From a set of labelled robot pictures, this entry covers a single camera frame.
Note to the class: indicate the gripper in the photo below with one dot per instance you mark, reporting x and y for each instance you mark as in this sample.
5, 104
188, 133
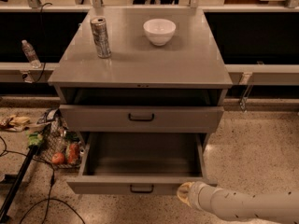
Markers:
195, 194

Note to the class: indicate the grey drawer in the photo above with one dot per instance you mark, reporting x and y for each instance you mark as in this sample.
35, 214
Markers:
139, 163
141, 119

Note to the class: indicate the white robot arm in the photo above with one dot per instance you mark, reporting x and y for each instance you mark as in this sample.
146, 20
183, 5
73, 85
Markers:
231, 205

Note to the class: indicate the grey drawer cabinet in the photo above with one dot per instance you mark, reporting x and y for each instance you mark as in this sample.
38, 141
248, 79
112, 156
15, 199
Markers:
188, 71

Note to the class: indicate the red apple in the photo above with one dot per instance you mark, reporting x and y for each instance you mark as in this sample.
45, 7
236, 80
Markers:
58, 158

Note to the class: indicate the green snack packet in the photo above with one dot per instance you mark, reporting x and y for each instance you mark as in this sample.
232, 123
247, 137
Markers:
35, 139

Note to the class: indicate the white ceramic bowl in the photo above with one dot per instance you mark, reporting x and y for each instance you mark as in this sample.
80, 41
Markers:
159, 31

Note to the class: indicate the black metal pole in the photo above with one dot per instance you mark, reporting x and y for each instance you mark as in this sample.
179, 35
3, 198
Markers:
16, 184

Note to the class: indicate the crumpled yellow snack bag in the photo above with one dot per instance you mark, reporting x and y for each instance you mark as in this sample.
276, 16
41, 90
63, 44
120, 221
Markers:
14, 123

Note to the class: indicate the silver drink can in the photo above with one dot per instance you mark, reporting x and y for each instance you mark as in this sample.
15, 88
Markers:
100, 36

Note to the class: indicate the clear plastic water bottle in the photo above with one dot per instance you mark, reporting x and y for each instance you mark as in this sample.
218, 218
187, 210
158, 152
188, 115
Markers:
30, 54

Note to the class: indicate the wire basket with snacks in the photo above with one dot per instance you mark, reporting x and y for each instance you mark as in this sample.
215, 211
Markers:
58, 138

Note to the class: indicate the metal rail bracket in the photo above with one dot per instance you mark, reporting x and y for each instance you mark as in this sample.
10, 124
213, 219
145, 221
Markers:
244, 80

